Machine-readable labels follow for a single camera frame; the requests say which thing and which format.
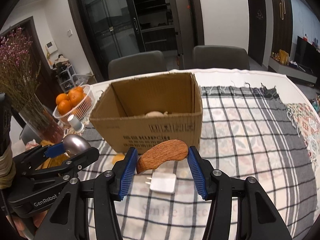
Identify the orange fruit centre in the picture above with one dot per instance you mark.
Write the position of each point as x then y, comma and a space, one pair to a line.
75, 97

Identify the white tv cabinet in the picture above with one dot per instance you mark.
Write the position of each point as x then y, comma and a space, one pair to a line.
293, 72

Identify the left grey dining chair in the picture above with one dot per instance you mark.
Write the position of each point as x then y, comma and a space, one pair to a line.
136, 64

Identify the white power adapter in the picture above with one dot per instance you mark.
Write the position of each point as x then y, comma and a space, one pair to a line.
162, 182

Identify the grey plaid tablecloth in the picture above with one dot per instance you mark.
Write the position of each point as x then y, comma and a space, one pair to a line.
246, 132

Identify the open cardboard box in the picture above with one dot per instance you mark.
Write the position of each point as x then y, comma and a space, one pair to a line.
145, 111

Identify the white wall intercom panel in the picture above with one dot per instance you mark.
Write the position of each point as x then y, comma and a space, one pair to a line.
51, 47

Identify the small white bottle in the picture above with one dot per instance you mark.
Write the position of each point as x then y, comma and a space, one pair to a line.
75, 123

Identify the white shelf rack with clutter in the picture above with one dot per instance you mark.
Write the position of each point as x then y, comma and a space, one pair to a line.
66, 75

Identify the brown wooden curved piece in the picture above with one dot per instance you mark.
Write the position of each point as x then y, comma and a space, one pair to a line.
170, 150

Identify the silver grey computer mouse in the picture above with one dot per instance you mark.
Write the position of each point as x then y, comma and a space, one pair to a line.
75, 144

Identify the glass vase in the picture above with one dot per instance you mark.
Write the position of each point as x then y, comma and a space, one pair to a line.
40, 121

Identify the small orange round object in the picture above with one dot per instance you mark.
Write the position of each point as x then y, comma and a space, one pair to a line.
118, 157

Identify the dried purple flower bouquet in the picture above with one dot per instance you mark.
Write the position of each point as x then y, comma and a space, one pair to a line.
18, 77

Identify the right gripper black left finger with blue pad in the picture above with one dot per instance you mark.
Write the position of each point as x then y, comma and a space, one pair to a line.
68, 216

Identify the grey dining chair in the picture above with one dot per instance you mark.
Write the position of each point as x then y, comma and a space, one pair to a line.
136, 64
225, 57

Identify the beige object inside box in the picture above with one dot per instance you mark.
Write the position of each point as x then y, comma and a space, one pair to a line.
156, 114

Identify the white plastic fruit basket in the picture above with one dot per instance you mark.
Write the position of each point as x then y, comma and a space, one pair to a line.
82, 109

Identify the person's left hand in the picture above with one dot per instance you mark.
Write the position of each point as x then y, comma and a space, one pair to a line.
24, 226

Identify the orange fruit back left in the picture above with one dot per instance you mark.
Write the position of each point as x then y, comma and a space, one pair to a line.
60, 98

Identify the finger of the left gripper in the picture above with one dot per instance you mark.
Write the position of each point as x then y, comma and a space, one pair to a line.
38, 155
72, 161

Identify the dark wooden entrance door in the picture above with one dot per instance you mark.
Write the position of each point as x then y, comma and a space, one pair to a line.
282, 25

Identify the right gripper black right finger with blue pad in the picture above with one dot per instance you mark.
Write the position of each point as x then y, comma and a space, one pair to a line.
258, 217

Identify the black television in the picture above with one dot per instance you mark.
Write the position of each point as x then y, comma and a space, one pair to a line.
307, 56

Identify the floral patterned cloth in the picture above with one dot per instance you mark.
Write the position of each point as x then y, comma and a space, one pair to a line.
308, 128

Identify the orange fruit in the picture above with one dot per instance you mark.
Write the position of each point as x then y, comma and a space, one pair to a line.
64, 107
60, 98
75, 97

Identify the right grey dining chair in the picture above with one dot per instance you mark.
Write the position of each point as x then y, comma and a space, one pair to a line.
225, 57

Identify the dark glass sliding door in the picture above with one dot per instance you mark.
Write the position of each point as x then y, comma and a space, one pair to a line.
110, 29

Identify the orange fruit front left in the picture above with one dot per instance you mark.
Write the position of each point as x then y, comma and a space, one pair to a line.
64, 107

